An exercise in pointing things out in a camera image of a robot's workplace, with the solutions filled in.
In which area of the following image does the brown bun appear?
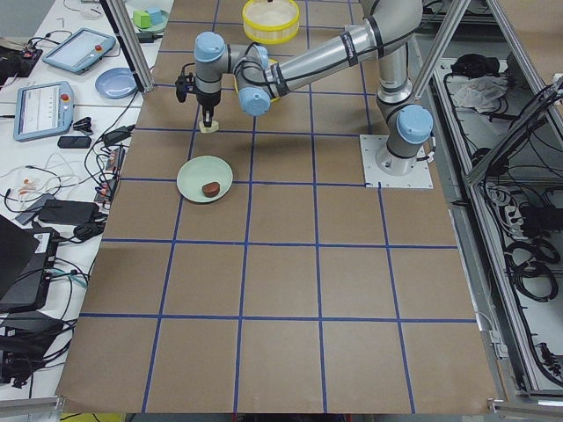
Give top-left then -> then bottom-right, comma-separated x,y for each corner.
201,181 -> 221,198

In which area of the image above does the blue foam cube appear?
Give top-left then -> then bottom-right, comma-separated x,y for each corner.
145,7 -> 165,25

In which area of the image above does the aluminium frame post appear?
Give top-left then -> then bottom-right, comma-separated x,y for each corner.
100,0 -> 154,95

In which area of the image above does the light green plate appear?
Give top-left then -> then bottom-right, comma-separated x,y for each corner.
176,156 -> 233,203

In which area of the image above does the green foam cube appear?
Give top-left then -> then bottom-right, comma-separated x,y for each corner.
132,10 -> 152,29

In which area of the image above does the black phone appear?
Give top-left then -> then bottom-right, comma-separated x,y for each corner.
57,135 -> 91,149

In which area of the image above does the teach pendant near post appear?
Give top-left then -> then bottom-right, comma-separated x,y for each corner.
42,28 -> 116,74

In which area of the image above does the black laptop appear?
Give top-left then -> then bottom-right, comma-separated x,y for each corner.
1,216 -> 59,313

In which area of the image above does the black power brick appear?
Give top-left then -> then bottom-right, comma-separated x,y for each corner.
38,200 -> 99,226

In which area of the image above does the green bowl with blocks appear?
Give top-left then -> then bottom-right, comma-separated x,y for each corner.
132,7 -> 169,33

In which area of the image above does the black power adapter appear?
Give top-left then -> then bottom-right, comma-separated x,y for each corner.
101,125 -> 135,147

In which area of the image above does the white crumpled cloth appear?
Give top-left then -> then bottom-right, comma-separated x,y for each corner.
452,76 -> 508,113

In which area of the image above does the blue plate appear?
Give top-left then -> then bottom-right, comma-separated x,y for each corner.
95,68 -> 137,99

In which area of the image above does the white bun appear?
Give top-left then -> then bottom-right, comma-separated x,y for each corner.
199,120 -> 219,134

